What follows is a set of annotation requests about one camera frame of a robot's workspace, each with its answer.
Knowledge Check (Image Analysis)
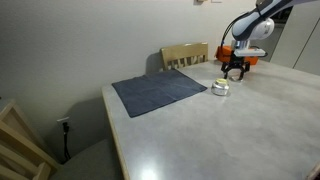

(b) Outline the wooden chair at table end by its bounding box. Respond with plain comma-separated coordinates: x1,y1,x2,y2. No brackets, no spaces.
0,100,60,180

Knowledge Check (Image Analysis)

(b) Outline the beige wall thermostat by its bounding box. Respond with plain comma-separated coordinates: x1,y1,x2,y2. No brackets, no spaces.
194,0,208,5

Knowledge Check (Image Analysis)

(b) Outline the silver jar with yellow cream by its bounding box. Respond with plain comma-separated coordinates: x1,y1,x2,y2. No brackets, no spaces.
211,78,230,96

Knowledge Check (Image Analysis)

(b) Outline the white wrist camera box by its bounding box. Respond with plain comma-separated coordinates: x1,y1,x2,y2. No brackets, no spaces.
234,49,266,57

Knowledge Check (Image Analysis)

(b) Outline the black power plug cord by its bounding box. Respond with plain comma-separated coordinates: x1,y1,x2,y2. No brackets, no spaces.
62,121,72,162

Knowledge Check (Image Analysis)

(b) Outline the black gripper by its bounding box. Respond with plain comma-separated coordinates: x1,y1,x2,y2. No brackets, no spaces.
221,56,250,81

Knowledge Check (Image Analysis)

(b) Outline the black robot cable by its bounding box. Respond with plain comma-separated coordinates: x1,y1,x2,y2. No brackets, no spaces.
220,6,264,56

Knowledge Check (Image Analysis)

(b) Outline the wooden chair at wall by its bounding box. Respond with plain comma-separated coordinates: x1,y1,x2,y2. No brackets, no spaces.
160,42,208,70

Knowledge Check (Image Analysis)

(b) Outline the orange cardboard box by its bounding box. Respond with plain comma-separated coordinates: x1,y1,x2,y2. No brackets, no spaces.
215,45,260,66

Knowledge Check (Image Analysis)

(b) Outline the white wall power outlet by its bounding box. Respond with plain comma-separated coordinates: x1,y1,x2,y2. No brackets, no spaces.
57,117,73,131

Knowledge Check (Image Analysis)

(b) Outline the dark blue placemat cloth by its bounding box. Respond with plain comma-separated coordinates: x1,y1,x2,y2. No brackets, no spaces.
112,70,206,118

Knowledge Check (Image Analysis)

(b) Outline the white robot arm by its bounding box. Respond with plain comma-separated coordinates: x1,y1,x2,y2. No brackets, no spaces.
220,0,318,81

